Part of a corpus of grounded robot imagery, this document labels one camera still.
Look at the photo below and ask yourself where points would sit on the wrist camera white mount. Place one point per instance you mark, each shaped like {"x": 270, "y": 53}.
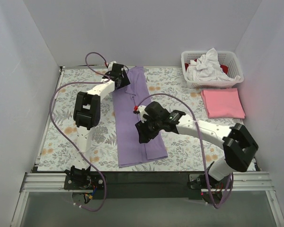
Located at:
{"x": 109, "y": 66}
{"x": 140, "y": 110}

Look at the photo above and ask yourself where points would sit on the floral patterned table mat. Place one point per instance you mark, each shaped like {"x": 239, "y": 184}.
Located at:
{"x": 167, "y": 86}

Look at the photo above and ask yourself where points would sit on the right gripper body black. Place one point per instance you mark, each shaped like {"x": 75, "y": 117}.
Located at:
{"x": 145, "y": 132}

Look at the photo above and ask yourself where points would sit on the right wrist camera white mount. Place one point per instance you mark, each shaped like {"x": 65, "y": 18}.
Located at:
{"x": 140, "y": 110}

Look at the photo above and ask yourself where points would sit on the red t shirt in basket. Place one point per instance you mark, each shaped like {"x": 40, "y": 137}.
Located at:
{"x": 223, "y": 67}

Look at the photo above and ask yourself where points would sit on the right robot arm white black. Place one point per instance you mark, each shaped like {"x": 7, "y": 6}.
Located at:
{"x": 237, "y": 143}

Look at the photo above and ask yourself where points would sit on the folded pink t shirt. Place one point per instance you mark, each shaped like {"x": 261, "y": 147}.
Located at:
{"x": 222, "y": 103}

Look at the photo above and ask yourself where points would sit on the white plastic laundry basket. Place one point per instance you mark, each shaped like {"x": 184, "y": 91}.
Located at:
{"x": 225, "y": 58}

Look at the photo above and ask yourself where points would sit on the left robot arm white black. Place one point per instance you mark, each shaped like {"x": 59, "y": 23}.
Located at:
{"x": 88, "y": 104}

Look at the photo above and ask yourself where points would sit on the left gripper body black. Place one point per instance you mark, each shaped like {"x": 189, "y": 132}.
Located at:
{"x": 122, "y": 79}

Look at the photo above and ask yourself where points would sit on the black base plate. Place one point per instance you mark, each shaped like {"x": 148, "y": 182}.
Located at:
{"x": 138, "y": 185}

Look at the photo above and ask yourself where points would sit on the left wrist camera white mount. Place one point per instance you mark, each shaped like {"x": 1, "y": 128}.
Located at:
{"x": 109, "y": 66}

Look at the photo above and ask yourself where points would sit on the white crumpled t shirt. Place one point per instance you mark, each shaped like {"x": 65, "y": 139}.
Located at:
{"x": 207, "y": 68}

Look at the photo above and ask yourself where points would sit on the aluminium rail frame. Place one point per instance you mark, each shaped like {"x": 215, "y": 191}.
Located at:
{"x": 254, "y": 181}

